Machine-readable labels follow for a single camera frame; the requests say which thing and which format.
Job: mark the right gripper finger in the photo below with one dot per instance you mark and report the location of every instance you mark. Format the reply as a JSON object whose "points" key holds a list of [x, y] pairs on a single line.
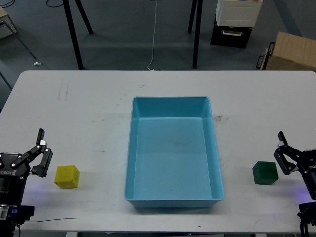
{"points": [[286, 167], [286, 150]]}

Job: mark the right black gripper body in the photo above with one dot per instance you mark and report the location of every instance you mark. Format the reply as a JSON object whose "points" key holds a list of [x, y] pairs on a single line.
{"points": [[307, 161]]}

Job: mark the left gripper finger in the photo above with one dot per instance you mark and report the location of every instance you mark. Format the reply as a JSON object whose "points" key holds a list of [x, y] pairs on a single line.
{"points": [[41, 169], [30, 155]]}

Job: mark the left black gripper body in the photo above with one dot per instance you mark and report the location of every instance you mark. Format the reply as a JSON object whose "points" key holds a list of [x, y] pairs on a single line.
{"points": [[5, 167]]}

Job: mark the green wooden block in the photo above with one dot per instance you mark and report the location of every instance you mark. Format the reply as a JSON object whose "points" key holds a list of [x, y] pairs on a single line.
{"points": [[265, 173]]}

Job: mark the yellow wooden block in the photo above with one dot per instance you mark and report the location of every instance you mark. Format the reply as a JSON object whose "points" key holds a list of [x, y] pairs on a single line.
{"points": [[67, 177]]}

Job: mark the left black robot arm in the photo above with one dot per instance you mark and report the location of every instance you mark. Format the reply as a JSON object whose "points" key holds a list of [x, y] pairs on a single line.
{"points": [[12, 213]]}

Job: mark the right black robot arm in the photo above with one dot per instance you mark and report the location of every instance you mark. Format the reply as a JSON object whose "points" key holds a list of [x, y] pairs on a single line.
{"points": [[290, 160]]}

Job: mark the cardboard box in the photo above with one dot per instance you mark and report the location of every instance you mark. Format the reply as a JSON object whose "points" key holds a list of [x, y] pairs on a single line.
{"points": [[289, 53]]}

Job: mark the black storage box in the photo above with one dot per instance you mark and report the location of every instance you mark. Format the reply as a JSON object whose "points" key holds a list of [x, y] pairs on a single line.
{"points": [[237, 37]]}

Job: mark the blue plastic bin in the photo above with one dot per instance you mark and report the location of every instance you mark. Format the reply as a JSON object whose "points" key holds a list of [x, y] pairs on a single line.
{"points": [[172, 159]]}

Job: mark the wooden chair at left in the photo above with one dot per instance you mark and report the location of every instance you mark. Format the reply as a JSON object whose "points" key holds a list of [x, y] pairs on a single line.
{"points": [[7, 28]]}

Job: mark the left black table legs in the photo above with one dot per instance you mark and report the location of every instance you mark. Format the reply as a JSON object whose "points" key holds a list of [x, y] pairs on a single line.
{"points": [[72, 30]]}

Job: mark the black table legs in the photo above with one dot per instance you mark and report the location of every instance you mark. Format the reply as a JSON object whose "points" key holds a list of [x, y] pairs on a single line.
{"points": [[72, 30], [195, 17]]}

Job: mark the right black table legs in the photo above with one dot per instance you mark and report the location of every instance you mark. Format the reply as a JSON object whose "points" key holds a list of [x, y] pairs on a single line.
{"points": [[195, 17]]}

